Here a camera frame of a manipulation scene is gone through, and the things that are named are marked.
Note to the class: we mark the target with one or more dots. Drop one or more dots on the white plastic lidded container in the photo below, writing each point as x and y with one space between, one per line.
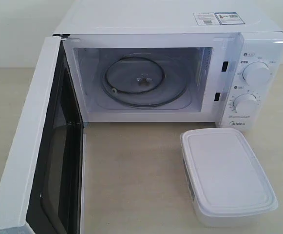
227 184

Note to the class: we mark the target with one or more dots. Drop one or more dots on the white microwave door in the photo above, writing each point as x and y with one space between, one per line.
42 184

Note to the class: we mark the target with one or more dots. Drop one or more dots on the white Midea microwave oven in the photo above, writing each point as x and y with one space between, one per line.
214 56

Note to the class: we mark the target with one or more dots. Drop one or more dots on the glass turntable plate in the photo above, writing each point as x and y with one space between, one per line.
145 80

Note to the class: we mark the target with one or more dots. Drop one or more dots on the lower white timer knob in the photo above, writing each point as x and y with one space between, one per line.
245 104

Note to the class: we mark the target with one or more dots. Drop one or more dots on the upper white control knob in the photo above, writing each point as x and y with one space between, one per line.
256 74

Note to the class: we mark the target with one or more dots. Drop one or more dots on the warning label sticker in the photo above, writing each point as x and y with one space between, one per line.
218 18

